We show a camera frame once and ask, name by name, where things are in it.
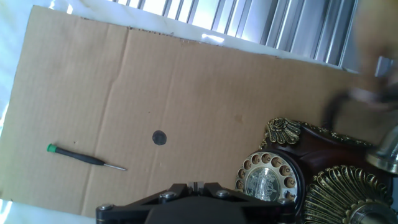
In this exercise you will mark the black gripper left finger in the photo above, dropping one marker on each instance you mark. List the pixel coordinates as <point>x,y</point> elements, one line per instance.
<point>140,199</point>

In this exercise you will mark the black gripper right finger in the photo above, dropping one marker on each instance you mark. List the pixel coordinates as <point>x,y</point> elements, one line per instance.
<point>258,202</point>

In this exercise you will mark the blurred person hand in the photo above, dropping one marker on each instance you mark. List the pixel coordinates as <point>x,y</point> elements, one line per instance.
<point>379,31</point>

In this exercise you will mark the black screwdriver green cap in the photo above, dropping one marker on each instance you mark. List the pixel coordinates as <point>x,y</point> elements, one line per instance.
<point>77,156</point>

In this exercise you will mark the black round dot mark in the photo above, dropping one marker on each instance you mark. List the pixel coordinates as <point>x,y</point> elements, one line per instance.
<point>159,137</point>

